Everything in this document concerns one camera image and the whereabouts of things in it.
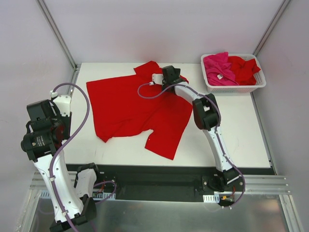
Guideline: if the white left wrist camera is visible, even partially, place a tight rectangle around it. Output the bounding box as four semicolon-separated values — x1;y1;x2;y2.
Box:
50;90;71;116

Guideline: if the left white cable duct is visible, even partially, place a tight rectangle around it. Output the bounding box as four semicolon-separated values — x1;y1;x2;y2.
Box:
40;190;116;201

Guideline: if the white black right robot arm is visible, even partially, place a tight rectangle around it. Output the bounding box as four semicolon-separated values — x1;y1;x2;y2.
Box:
162;66;240;192

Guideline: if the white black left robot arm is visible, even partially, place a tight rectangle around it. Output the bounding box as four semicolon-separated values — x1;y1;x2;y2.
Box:
21;95;102;232

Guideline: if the right aluminium frame post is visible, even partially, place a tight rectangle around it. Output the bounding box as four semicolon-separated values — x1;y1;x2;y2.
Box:
253;0;292;56

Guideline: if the right white cable duct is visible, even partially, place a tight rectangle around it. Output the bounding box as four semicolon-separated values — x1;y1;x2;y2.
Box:
203;194;220;203

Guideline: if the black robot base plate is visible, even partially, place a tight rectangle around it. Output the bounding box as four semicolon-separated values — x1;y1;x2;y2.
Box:
94;165;245;202

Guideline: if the white perforated plastic basket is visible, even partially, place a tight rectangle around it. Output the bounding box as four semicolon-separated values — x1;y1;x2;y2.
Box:
201;54;266;93

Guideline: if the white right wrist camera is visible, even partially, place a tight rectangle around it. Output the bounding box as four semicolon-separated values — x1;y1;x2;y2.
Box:
149;73;164;86

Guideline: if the white cable duct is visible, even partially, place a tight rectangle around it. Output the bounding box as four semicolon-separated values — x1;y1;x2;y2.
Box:
40;190;116;201
203;194;220;203

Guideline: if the red t shirt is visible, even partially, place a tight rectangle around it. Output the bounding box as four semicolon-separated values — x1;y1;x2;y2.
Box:
228;56;261;86
86;61;192;160

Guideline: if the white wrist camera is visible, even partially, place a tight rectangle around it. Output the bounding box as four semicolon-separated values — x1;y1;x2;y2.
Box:
149;73;164;86
50;90;71;116

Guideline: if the pink t shirt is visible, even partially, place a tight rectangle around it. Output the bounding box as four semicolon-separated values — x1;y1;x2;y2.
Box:
202;52;239;86

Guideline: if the aluminium frame post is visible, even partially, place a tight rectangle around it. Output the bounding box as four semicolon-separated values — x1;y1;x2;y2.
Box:
253;0;292;56
36;0;78;71

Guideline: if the left aluminium frame post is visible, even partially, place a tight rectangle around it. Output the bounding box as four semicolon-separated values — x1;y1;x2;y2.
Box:
36;0;78;71

